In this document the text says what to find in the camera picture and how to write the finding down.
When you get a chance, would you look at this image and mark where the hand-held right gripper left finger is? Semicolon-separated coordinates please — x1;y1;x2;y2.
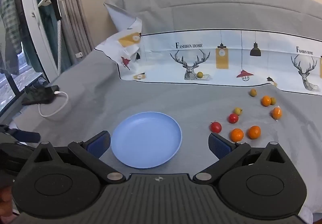
27;131;127;185

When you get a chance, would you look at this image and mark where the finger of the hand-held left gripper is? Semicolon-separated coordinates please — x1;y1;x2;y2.
9;129;41;143

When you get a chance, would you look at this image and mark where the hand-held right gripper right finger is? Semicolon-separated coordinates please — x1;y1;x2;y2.
192;132;288;185

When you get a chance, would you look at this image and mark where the blue plate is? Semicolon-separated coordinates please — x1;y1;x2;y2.
111;112;183;170

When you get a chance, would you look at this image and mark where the plastic-wrapped orange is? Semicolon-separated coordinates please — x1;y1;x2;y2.
271;106;283;121

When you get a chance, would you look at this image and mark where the black phone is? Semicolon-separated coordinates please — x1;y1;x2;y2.
21;85;60;105

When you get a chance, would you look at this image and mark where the deer printed bed sheet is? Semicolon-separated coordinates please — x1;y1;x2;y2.
94;28;322;96

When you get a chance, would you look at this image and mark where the plaid shirt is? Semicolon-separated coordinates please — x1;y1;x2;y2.
0;0;23;75

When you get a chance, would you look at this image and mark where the grey curtain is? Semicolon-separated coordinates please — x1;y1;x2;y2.
57;0;95;74

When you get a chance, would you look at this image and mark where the printed pillow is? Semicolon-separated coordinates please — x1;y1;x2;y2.
104;0;143;36

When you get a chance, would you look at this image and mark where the white charging cable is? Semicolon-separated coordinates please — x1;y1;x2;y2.
38;91;69;117

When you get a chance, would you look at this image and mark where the white window frame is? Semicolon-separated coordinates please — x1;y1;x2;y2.
18;0;59;81

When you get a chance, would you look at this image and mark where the black garment steamer with hose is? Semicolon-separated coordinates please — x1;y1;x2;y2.
44;0;62;76

